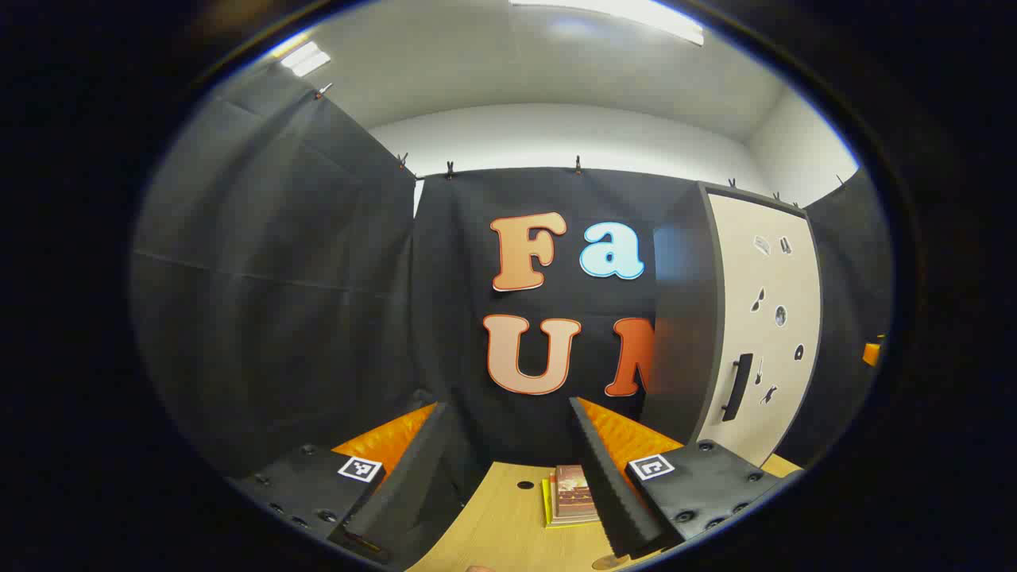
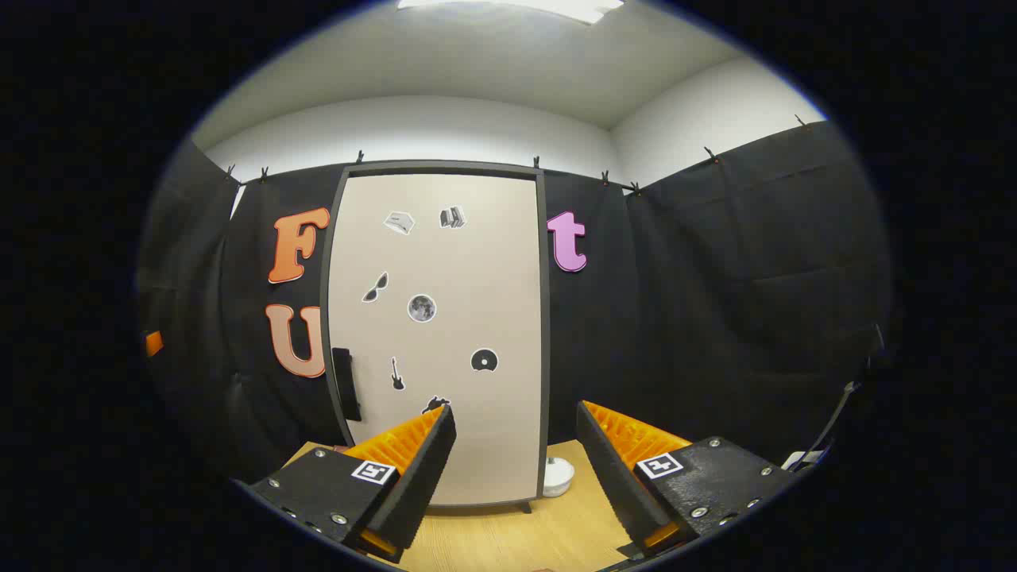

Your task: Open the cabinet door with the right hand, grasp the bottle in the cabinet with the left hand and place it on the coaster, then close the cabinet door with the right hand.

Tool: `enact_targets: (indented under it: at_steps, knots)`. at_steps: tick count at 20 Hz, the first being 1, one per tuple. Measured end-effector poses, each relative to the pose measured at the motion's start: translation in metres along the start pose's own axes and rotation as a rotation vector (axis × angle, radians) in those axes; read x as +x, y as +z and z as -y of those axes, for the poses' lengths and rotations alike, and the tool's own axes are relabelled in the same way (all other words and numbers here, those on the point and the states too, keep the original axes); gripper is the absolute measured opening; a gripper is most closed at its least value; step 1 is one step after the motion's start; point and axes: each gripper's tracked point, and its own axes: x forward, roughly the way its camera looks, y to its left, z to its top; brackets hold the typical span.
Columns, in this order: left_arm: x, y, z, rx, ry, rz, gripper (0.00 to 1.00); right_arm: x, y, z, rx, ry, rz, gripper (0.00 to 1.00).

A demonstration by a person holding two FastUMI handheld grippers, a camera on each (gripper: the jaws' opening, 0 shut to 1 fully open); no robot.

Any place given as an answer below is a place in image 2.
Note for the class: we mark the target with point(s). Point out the black backdrop cloth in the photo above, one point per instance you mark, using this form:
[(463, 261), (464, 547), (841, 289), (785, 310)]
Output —
[(715, 318)]

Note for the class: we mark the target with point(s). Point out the beige cabinet door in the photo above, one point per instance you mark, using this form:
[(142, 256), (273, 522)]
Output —
[(461, 262)]

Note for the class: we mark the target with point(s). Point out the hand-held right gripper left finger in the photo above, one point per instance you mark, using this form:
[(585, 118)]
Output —
[(425, 477)]

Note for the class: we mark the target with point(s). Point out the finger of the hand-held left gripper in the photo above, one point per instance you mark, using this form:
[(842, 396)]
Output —
[(153, 343)]

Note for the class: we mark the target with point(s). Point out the row of black cloth clips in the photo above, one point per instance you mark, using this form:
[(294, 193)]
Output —
[(360, 156)]

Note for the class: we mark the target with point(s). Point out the wide ceiling light panel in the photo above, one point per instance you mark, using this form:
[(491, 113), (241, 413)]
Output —
[(508, 6)]

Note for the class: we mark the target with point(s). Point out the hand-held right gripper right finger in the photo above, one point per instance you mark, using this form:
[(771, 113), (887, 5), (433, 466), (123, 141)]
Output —
[(612, 477)]

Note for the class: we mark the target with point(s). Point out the dark grey cabinet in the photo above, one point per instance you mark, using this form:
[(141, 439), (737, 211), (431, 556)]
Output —
[(545, 318)]

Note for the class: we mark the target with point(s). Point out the small white round object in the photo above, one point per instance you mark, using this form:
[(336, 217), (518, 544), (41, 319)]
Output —
[(558, 477)]

